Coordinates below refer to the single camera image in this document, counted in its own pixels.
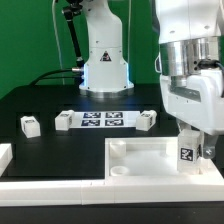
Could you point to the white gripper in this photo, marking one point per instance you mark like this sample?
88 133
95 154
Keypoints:
199 104

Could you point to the white square table top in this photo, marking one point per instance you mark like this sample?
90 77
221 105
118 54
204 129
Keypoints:
147 156

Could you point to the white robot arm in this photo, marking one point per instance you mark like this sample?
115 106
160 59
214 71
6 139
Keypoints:
186 35

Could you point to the white U-shaped obstacle fence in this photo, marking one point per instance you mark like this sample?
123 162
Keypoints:
110 190

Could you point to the white fiducial marker sheet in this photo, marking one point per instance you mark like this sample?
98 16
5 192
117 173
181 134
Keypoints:
106 119

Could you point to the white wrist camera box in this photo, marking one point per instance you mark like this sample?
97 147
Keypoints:
157 65

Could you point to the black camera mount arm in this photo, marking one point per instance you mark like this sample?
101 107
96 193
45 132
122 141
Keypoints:
72 10

